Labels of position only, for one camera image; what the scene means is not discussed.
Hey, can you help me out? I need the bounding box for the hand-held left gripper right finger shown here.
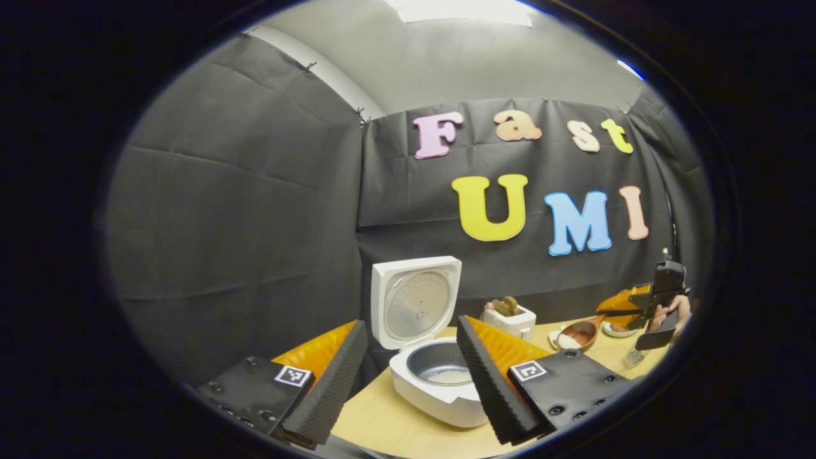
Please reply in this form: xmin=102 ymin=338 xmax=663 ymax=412
xmin=455 ymin=316 xmax=641 ymax=446

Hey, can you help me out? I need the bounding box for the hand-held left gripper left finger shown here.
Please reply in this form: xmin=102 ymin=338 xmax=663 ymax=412
xmin=191 ymin=320 xmax=368 ymax=447

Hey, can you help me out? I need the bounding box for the brown wooden spoon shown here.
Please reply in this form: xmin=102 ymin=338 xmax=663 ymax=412
xmin=556 ymin=312 xmax=609 ymax=353

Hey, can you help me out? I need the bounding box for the white rice cooker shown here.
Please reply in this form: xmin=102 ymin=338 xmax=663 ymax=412
xmin=371 ymin=256 xmax=492 ymax=428

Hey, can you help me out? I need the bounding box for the white toaster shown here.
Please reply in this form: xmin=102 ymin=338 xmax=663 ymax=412
xmin=480 ymin=305 xmax=537 ymax=344

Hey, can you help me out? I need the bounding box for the black backdrop cloth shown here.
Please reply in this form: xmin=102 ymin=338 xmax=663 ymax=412
xmin=105 ymin=32 xmax=711 ymax=383

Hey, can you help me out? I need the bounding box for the large ceiling light panel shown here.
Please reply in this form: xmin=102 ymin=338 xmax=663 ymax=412
xmin=386 ymin=0 xmax=533 ymax=27

